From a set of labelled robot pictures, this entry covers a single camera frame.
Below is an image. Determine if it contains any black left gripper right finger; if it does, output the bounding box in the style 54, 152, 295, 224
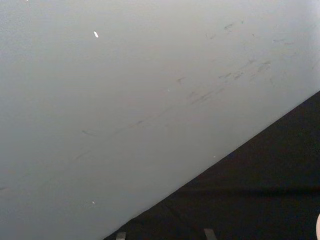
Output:
203, 227, 217, 240

